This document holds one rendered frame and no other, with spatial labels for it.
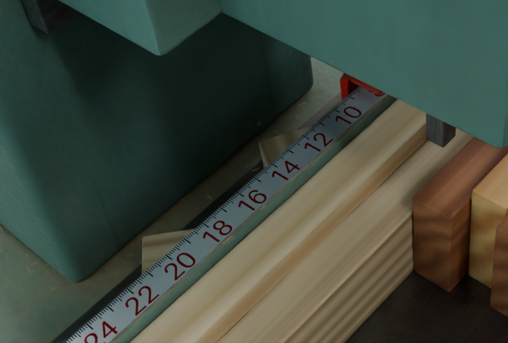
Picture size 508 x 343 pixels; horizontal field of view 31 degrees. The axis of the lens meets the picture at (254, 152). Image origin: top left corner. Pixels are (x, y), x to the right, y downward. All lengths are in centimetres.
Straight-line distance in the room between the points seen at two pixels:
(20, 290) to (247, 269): 25
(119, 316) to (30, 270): 24
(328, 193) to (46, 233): 20
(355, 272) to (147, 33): 12
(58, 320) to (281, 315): 23
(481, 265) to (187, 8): 16
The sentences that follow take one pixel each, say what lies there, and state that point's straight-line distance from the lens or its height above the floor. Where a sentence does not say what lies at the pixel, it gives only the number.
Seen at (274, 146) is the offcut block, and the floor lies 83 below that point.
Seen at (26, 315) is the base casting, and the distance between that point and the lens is 56.
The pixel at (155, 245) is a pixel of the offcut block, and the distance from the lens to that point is 52.
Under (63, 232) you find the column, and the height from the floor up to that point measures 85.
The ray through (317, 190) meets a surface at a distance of 38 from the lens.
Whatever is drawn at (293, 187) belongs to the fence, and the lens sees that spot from 38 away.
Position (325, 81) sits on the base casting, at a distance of 65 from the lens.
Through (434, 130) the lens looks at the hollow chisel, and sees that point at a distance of 38.
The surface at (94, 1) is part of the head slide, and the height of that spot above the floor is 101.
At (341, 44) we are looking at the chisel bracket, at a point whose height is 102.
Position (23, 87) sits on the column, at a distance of 46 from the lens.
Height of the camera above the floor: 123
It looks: 45 degrees down
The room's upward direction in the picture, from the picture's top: 11 degrees counter-clockwise
